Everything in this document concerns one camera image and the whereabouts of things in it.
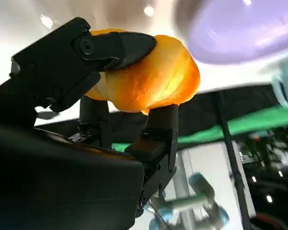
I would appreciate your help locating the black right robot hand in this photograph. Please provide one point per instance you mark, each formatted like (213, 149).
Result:
(50, 179)

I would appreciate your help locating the orange and white bread roll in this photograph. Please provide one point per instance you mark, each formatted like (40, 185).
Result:
(158, 76)

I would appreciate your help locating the black pole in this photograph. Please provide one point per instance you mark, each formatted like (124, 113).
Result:
(235, 167)

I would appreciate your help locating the green cloth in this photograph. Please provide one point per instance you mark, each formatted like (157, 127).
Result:
(254, 119)

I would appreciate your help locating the lilac plate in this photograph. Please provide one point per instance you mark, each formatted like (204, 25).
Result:
(242, 31)

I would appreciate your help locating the pale green mug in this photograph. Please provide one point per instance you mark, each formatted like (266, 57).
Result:
(287, 81)

